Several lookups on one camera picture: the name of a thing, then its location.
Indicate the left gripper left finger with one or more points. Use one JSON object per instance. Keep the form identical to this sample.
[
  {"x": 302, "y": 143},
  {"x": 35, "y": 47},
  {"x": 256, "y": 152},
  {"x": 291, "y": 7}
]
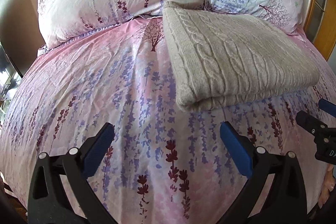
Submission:
[{"x": 48, "y": 202}]

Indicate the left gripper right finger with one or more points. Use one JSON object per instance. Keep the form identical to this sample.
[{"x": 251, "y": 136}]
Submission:
[{"x": 286, "y": 200}]

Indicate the beige cable knit sweater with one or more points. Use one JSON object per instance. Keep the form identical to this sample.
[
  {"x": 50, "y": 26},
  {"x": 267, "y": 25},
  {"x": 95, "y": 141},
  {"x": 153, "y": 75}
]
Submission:
[{"x": 222, "y": 60}]

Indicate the right hand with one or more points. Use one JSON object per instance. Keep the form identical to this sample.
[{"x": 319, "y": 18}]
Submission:
[{"x": 328, "y": 186}]

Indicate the pink floral bed sheet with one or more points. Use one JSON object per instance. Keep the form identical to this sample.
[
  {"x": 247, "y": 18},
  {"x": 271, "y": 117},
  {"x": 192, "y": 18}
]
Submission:
[{"x": 165, "y": 165}]

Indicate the wooden headboard frame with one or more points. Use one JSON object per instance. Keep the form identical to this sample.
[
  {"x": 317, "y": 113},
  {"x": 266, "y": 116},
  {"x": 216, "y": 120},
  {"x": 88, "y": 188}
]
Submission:
[{"x": 319, "y": 6}]

